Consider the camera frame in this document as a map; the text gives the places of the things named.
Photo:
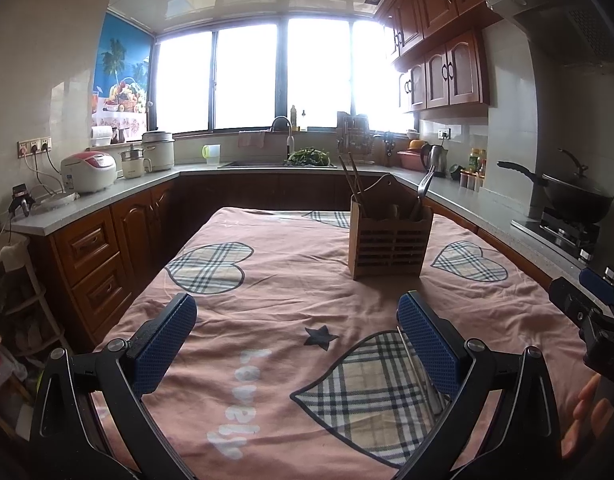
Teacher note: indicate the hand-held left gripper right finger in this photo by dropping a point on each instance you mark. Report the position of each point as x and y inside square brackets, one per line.
[429, 342]

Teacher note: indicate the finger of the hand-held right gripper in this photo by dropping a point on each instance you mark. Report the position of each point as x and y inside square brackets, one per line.
[569, 300]
[599, 287]

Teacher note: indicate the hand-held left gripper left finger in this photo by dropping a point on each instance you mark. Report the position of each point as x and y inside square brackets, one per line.
[169, 340]

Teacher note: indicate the metal chopstick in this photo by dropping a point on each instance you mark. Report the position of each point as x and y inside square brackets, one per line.
[412, 360]

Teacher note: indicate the wooden slotted utensil holder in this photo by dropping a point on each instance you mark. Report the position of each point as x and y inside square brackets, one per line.
[387, 250]

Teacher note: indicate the person's right hand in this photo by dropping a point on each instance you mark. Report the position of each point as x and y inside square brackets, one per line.
[587, 425]

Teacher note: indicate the gas stove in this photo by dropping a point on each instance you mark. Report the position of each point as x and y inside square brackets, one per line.
[562, 235]

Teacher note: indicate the black wok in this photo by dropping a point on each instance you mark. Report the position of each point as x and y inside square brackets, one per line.
[577, 195]

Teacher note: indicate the wooden base cabinets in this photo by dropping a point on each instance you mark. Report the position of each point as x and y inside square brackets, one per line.
[97, 260]

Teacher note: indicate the pink plaid-heart tablecloth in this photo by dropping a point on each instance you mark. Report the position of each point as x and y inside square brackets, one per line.
[287, 310]

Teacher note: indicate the white shelf rack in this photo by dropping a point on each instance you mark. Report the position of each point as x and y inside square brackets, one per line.
[22, 320]

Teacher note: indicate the metal spoon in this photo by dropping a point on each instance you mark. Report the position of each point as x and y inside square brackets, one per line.
[427, 190]

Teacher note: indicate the grey stone countertop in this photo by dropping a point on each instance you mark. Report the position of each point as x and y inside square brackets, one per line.
[137, 185]

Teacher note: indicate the brown wooden chopstick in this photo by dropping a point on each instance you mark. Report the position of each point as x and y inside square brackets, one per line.
[362, 197]
[348, 180]
[356, 175]

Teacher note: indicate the spice bottles group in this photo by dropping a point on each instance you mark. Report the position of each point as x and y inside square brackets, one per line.
[477, 162]

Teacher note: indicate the small dark jar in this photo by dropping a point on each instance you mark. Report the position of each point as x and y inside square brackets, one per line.
[455, 172]

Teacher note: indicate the small white electric pot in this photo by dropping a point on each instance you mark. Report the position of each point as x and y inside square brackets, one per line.
[134, 162]

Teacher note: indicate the steel electric kettle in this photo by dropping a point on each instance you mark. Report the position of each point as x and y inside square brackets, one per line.
[436, 160]

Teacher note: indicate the pink plastic basin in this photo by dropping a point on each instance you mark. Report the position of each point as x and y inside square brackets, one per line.
[409, 159]

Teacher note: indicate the white and red rice cooker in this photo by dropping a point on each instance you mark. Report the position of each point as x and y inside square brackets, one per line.
[89, 172]

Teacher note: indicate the cream rice cooker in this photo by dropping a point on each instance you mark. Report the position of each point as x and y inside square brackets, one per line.
[158, 152]

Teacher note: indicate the clear jug with green rim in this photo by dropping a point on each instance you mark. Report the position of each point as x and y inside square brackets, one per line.
[212, 155]

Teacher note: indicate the knife block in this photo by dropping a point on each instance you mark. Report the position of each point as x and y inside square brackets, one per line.
[389, 150]

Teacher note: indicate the orange plastic container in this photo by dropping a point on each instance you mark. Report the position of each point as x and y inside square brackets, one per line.
[417, 145]

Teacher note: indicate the small black stand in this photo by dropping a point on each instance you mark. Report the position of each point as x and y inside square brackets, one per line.
[22, 200]

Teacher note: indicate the white bowl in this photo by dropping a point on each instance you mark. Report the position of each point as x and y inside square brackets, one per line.
[413, 134]

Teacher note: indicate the paper towel roll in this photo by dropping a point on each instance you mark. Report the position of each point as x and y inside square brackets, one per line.
[102, 136]

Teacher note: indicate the metal dish rack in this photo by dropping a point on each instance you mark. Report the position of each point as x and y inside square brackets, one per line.
[359, 137]

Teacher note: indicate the green leafy vegetables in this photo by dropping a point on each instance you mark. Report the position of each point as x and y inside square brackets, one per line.
[309, 156]

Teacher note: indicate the chrome sink faucet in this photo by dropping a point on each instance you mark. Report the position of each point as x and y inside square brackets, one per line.
[282, 127]

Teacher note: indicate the tropical printed window blind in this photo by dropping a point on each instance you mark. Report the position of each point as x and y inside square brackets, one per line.
[119, 70]

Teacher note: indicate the range hood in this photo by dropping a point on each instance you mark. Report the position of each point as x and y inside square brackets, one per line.
[562, 5]

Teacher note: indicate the wooden upper cabinets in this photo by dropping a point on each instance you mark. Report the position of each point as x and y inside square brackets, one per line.
[447, 40]

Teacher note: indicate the kitchen window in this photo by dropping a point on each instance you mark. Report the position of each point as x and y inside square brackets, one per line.
[287, 75]

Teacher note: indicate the wall socket strip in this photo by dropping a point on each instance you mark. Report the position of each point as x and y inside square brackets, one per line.
[34, 146]

